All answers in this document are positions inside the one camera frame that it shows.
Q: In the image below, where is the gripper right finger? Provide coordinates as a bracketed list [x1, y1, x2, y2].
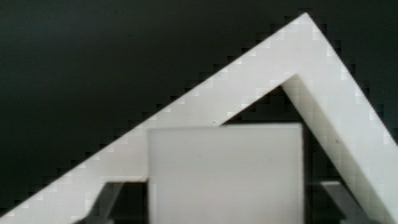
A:
[302, 179, 380, 224]

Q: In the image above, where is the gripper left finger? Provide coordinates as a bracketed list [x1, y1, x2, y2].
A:
[73, 182, 149, 224]

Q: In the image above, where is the white stool leg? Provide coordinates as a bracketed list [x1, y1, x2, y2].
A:
[149, 123, 304, 224]

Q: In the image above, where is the white U-shaped fence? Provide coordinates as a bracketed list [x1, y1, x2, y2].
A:
[0, 15, 398, 224]

